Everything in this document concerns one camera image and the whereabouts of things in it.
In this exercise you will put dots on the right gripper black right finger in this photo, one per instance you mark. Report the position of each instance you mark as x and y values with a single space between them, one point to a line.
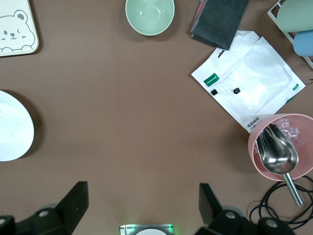
215 218

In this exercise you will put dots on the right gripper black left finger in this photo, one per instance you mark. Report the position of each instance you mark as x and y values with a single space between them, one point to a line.
71 210

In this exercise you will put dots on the white round plate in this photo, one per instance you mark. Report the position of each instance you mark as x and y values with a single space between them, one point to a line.
14 127

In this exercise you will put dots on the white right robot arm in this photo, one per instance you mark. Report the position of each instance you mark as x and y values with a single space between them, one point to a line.
151 233

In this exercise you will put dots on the metal scoop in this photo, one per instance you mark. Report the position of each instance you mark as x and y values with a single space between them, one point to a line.
276 156

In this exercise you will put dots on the pink bowl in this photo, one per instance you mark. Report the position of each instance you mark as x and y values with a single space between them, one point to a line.
266 123

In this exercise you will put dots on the clear plastic ice pieces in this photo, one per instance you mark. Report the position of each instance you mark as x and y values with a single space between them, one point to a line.
289 129

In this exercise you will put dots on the small black cube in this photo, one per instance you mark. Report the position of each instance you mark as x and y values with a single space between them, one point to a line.
214 92
236 90

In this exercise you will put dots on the white plastic bag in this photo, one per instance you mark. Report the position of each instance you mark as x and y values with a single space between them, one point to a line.
256 78

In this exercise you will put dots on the dark grey cloth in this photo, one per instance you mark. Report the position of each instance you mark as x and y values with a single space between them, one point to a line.
220 22

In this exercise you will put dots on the light blue cup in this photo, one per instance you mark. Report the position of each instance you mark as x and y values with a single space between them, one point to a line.
305 44

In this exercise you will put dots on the pink cloth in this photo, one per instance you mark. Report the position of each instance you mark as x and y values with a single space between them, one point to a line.
198 13

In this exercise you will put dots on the cream tray with bear print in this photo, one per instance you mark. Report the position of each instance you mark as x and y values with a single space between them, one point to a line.
9 9

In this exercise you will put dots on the light green bowl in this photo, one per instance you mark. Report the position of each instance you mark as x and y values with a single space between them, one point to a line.
149 14

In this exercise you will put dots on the pale green cup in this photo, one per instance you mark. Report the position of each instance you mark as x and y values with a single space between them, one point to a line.
296 14

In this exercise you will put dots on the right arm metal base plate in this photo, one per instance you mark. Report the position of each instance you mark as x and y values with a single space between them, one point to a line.
127 230

